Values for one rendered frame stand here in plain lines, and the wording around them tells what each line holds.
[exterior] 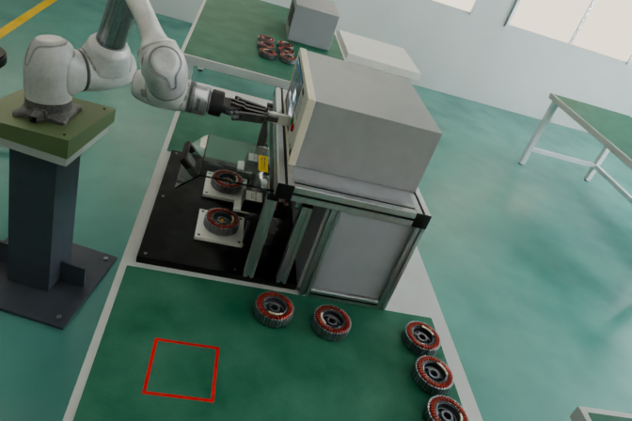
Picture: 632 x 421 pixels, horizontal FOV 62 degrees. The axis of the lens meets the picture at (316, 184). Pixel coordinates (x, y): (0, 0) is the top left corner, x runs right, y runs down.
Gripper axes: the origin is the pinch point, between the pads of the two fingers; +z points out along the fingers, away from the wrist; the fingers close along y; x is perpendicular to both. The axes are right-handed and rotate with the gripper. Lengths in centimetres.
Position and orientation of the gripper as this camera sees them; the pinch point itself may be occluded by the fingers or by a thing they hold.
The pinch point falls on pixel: (277, 118)
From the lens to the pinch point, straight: 157.0
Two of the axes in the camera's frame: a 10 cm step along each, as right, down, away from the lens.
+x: 2.9, -8.2, -4.9
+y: 0.7, 5.3, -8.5
